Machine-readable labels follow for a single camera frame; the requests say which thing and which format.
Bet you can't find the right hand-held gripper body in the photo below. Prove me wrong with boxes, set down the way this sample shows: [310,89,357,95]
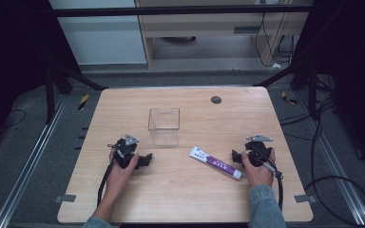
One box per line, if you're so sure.
[241,134,274,169]

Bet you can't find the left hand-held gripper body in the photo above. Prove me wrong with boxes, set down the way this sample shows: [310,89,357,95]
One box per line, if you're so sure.
[108,132,141,170]

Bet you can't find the white and purple toothpaste tube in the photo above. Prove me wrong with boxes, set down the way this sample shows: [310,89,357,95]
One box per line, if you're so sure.
[188,145,243,181]

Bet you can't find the clear plastic container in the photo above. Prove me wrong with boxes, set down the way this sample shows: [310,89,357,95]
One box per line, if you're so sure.
[147,107,182,147]

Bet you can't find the person's right hand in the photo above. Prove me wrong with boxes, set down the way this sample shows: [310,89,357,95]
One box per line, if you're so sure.
[240,147,277,188]

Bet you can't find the person's left hand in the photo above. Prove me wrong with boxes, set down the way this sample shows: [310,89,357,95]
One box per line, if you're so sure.
[105,147,140,193]

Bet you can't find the yellow and black tape strip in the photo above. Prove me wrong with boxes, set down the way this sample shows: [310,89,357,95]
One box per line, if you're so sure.
[77,93,90,111]
[280,90,299,105]

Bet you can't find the black metal stand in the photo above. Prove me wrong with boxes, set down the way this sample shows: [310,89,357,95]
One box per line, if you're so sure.
[43,58,109,125]
[252,58,319,121]

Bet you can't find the white cabinet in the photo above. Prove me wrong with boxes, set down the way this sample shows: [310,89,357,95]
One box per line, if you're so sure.
[48,0,148,67]

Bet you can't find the black curtain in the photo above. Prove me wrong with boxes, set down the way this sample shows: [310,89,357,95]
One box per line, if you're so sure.
[0,0,84,153]
[293,0,365,179]

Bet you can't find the light wooden desk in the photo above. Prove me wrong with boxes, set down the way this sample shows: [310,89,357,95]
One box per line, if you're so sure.
[134,0,314,70]

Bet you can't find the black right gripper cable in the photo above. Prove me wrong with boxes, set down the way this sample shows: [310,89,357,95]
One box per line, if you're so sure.
[261,161,285,212]

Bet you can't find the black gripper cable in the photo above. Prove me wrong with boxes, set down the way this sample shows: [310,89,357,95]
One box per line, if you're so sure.
[96,158,116,207]
[261,161,285,212]

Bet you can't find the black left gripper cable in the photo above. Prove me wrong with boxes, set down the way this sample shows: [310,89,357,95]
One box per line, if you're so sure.
[96,158,116,207]

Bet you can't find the black floor cable loop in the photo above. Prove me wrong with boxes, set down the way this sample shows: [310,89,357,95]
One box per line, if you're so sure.
[279,74,365,228]

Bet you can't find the grey table bracket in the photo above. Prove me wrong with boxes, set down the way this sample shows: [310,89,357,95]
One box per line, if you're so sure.
[293,194,317,204]
[54,194,77,204]

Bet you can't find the aluminium floor rail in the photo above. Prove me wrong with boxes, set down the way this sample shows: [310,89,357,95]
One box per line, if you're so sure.
[294,90,365,227]
[0,94,68,228]

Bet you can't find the black hanging desk cables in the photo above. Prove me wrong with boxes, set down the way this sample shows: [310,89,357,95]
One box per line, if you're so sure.
[254,0,300,69]

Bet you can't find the thin black floor cable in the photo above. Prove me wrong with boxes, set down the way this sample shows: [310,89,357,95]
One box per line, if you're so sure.
[0,108,27,130]

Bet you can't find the black horizontal frame bar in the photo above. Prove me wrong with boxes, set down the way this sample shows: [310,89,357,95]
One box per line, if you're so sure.
[51,4,314,18]

